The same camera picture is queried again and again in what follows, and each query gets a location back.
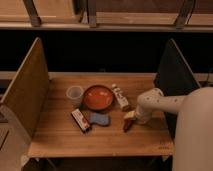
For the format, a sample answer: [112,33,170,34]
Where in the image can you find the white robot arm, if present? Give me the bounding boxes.
[124,87,213,171]

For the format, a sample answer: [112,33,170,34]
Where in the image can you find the red round bowl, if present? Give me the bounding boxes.
[83,85,114,111]

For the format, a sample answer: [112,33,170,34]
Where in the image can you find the red white snack packet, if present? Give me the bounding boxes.
[71,109,91,133]

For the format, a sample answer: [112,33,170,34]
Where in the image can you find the right dark side panel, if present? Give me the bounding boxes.
[153,37,202,139]

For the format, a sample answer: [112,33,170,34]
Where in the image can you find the clear plastic cup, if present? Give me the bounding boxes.
[66,86,84,108]

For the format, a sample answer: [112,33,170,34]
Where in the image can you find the left wooden side panel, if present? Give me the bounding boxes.
[0,38,49,141]

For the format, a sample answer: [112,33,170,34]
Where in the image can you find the wooden back shelf rail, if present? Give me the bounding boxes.
[0,0,213,33]

